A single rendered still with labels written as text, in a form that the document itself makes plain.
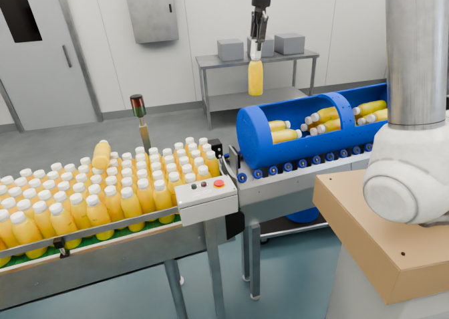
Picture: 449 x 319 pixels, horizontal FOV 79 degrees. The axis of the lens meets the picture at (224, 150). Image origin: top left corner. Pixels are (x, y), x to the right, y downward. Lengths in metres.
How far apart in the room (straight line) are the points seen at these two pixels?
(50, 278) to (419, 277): 1.15
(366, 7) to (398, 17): 4.72
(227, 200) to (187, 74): 3.71
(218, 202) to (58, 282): 0.68
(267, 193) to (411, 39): 0.87
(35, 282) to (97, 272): 0.20
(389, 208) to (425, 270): 0.20
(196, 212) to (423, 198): 0.62
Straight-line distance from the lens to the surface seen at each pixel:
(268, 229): 2.12
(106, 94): 4.70
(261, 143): 1.12
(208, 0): 4.43
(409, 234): 0.85
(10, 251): 1.21
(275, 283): 2.03
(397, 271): 0.76
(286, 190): 1.33
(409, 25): 0.64
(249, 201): 1.27
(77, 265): 1.21
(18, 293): 1.33
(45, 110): 5.00
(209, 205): 0.93
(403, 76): 0.65
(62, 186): 1.21
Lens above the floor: 1.67
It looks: 30 degrees down
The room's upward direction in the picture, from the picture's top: 4 degrees counter-clockwise
